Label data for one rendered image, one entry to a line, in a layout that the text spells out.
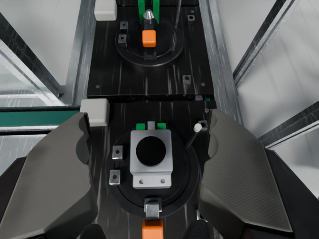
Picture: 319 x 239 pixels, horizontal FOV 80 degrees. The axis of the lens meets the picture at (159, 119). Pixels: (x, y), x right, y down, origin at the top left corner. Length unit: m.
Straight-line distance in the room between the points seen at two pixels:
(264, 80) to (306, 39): 0.22
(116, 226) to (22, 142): 0.25
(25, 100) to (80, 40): 0.17
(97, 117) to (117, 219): 0.16
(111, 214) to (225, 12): 0.64
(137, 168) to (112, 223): 0.14
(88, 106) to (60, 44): 0.33
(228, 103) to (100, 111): 0.24
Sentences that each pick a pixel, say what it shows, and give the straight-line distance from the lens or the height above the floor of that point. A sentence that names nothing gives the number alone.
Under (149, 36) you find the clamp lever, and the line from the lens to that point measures 0.31.
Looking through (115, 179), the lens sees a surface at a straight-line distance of 0.28.
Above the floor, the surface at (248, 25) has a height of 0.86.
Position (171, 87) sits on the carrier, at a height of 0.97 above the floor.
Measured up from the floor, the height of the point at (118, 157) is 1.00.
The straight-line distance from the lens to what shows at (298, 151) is 0.54.
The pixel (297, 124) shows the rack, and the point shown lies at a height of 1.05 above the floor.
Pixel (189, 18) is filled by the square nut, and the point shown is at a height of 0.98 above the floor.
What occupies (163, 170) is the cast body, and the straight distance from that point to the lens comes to 0.20.
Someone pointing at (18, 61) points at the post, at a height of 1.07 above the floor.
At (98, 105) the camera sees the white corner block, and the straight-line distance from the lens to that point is 0.34.
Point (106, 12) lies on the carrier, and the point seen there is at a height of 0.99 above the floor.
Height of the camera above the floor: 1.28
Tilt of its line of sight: 67 degrees down
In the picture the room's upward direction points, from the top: 3 degrees clockwise
